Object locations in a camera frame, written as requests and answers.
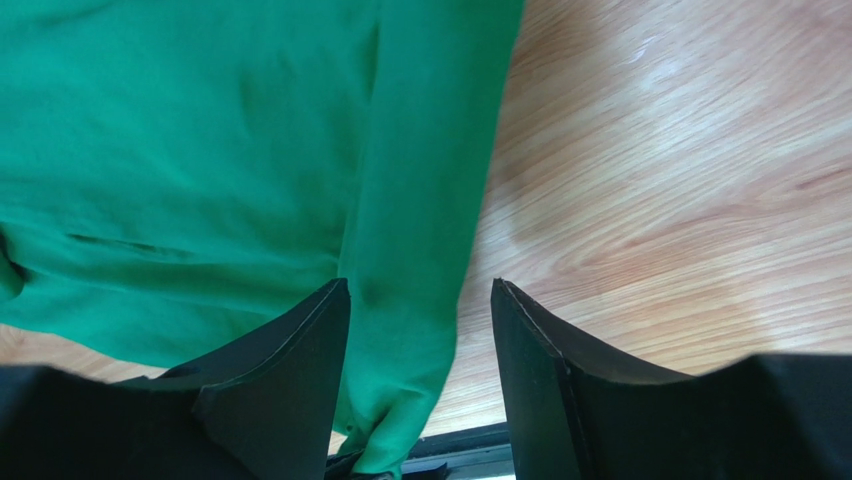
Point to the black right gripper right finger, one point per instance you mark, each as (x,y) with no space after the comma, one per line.
(579,408)

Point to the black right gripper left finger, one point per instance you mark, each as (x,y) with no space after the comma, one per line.
(260,407)

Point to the green t shirt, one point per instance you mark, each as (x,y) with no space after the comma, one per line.
(175,174)

